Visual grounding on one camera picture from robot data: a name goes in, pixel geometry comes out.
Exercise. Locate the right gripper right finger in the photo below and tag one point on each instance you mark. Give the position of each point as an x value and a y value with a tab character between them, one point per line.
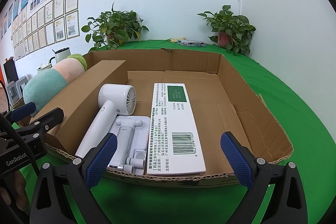
287	203

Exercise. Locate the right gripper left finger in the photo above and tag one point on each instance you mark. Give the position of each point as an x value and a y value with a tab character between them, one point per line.
50	203

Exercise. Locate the white folding phone stand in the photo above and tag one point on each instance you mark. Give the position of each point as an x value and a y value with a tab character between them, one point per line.
132	140

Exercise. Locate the white medicine box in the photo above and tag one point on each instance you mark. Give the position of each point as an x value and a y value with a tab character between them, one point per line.
174	148

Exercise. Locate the person's left hand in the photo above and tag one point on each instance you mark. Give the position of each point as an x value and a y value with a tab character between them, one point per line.
14	191

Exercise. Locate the grey plastic stool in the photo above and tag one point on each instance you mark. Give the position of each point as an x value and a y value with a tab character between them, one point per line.
15	89

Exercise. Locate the green tablecloth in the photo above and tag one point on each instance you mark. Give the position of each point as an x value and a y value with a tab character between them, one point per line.
314	153

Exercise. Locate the pastel plush pillow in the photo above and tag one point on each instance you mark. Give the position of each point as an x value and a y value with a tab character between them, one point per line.
48	83

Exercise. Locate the long brown cardboard box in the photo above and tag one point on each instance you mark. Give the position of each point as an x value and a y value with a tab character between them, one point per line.
79	102

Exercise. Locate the black monitor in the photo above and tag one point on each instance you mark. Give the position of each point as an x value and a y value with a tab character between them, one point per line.
10	70

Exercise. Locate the white green cup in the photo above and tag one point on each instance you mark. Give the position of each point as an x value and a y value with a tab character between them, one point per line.
44	67

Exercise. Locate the white handheld fan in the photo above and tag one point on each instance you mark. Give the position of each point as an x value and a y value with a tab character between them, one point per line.
107	116

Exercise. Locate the white electric kettle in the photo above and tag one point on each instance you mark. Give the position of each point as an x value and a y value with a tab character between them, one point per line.
61	54

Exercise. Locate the small clear plastic bag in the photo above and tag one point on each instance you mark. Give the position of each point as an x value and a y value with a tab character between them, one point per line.
263	101

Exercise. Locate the large cardboard tray box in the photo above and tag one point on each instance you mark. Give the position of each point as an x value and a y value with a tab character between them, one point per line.
191	98

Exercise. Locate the left potted green plant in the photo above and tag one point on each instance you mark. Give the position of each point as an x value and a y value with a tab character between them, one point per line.
110	29

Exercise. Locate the potted green plant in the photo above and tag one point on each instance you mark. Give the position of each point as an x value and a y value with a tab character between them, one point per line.
234	32
110	29

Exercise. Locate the yellow cloth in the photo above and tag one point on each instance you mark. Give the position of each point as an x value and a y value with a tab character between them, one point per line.
175	40

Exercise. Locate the patterned blue pouch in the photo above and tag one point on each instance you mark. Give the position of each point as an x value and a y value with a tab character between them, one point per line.
189	43

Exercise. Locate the right potted green plant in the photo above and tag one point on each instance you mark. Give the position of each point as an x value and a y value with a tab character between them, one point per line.
234	32

